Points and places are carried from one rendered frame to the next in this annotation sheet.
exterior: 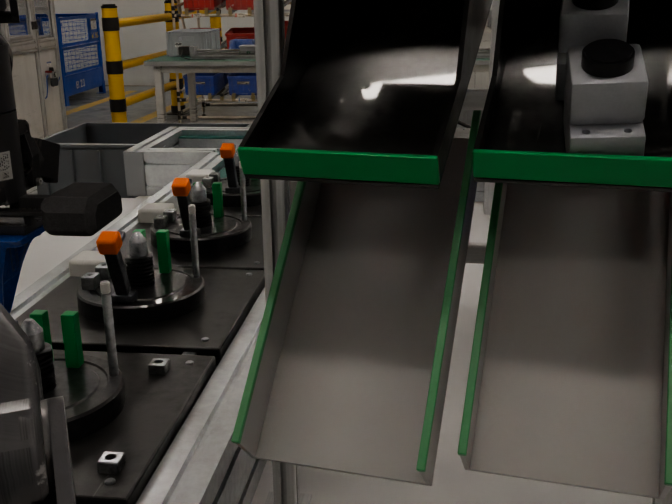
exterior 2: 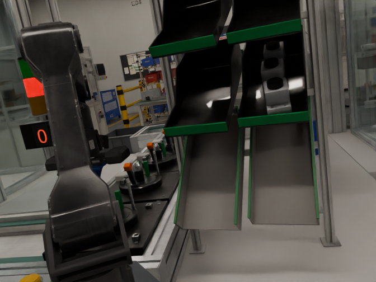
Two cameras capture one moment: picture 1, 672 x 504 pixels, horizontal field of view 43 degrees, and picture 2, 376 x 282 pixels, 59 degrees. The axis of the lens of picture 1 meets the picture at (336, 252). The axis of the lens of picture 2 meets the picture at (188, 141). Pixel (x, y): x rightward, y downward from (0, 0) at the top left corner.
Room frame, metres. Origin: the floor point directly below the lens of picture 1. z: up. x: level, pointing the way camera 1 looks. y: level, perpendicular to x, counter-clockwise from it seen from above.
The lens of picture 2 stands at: (-0.12, -0.03, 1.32)
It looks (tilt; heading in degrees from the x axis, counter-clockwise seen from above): 13 degrees down; 4
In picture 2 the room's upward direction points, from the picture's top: 10 degrees counter-clockwise
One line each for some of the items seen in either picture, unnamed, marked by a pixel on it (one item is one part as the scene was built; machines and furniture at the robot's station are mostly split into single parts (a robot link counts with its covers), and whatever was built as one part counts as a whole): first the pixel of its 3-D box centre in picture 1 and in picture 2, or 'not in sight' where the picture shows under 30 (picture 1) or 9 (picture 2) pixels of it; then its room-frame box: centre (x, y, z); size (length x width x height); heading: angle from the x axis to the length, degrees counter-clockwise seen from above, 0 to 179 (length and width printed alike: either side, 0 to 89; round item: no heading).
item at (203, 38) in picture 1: (193, 42); (150, 94); (6.28, 1.00, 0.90); 0.40 x 0.30 x 0.17; 174
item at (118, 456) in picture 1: (111, 462); (136, 236); (0.55, 0.17, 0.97); 0.02 x 0.02 x 0.01; 83
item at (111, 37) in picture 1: (174, 57); (145, 100); (9.02, 1.64, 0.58); 3.40 x 0.20 x 1.15; 172
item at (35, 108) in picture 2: not in sight; (40, 104); (0.79, 0.42, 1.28); 0.05 x 0.05 x 0.05
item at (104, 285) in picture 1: (109, 328); (130, 194); (0.67, 0.19, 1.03); 0.01 x 0.01 x 0.08
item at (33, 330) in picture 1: (30, 334); not in sight; (0.64, 0.25, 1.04); 0.02 x 0.02 x 0.03
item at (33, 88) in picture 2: not in sight; (34, 87); (0.79, 0.42, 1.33); 0.05 x 0.05 x 0.05
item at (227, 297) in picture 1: (139, 265); (139, 173); (0.90, 0.22, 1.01); 0.24 x 0.24 x 0.13; 83
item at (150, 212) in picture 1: (200, 209); (158, 153); (1.14, 0.19, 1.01); 0.24 x 0.24 x 0.13; 83
